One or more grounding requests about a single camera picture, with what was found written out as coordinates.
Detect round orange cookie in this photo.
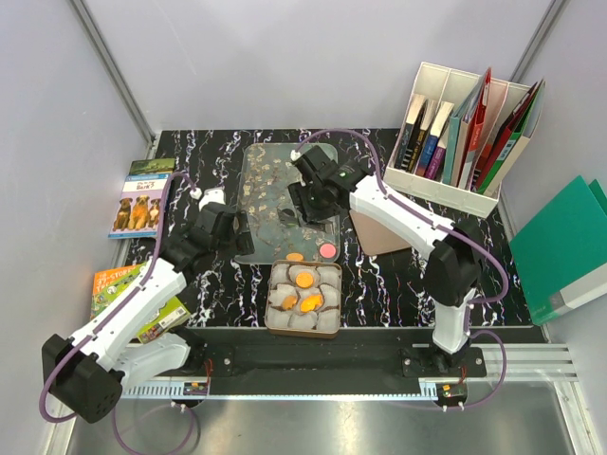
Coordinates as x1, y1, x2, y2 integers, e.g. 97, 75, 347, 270
295, 271, 315, 289

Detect orange flower cookie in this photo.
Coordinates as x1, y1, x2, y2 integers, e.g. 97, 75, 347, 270
281, 296, 298, 311

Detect orange fish cookie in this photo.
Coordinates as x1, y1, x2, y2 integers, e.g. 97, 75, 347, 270
300, 294, 323, 313

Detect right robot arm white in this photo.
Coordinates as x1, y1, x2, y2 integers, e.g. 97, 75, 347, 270
288, 146, 483, 376

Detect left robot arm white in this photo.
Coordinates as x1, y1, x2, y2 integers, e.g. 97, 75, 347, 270
39, 202, 254, 424

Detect orange cookie at tray edge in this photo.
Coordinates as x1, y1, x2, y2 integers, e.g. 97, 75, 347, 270
286, 253, 304, 262

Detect floral blue serving tray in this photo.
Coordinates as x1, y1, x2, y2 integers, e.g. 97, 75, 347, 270
235, 143, 340, 264

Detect pink round cookie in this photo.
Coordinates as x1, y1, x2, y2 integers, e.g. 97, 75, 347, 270
319, 243, 337, 259

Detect cookie tin lid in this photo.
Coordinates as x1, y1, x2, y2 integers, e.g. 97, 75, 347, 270
349, 210, 412, 256

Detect metal cookie tin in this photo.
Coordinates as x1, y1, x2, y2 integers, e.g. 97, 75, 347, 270
265, 260, 342, 339

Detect dog picture book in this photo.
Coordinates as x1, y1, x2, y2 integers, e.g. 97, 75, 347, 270
108, 158, 175, 239

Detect blue purple book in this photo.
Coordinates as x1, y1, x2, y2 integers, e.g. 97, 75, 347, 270
414, 101, 454, 176

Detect green orange storey book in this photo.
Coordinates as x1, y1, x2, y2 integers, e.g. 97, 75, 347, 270
90, 264, 191, 344

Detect black paperback book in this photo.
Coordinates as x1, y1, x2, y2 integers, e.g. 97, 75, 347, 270
394, 94, 436, 172

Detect teal folder in organizer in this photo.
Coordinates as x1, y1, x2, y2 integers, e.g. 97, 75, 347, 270
442, 82, 481, 185

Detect white file organizer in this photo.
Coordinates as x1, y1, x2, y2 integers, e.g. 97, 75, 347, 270
384, 63, 545, 218

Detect red folder in organizer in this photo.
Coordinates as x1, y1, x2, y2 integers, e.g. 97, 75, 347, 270
457, 67, 492, 190

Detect dark red green folders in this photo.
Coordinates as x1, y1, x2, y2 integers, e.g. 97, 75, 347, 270
471, 79, 546, 195

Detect green folder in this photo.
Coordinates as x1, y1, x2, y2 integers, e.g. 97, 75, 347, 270
510, 176, 606, 325

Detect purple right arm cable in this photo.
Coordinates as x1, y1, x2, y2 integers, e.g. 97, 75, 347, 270
289, 128, 511, 410

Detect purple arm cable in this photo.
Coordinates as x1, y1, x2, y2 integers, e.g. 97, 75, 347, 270
289, 128, 511, 410
38, 172, 202, 452

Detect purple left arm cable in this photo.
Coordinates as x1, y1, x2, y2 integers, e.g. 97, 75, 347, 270
38, 172, 202, 452

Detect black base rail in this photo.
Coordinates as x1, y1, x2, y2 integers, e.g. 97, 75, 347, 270
179, 326, 487, 397

